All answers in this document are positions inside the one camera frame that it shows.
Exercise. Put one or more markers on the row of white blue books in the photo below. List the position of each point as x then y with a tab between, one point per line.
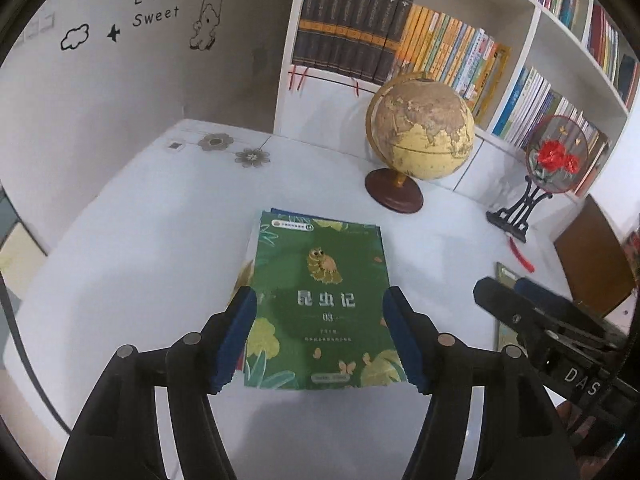
530	105

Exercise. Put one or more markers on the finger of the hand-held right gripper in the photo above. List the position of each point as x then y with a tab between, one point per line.
505	307
547	300

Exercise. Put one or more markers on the yellow antique style globe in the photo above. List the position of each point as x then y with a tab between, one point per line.
420	125

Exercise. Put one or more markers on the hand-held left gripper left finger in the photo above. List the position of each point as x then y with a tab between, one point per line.
235	340

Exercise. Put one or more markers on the dark wooden board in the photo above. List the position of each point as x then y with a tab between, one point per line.
595	260

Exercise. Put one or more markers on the row of red spined books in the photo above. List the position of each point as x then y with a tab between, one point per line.
607	45

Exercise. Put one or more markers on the green insect cover book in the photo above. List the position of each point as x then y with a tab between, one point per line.
320	270

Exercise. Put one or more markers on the round embroidered flower fan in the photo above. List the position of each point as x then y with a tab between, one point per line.
555	155

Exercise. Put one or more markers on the dark blue book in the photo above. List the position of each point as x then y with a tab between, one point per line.
285	210

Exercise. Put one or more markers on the black carved fan stand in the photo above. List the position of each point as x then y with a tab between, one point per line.
520	210

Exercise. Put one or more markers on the row of dark hardcover books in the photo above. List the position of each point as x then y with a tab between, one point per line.
345	30

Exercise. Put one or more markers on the row of yellow spined books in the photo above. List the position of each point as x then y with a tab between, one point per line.
450	50

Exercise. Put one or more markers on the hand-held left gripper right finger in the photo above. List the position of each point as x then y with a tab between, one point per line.
405	340

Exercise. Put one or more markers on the grey flower sticker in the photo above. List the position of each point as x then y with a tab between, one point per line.
252	157

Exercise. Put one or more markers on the red tassel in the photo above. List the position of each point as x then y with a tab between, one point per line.
520	255

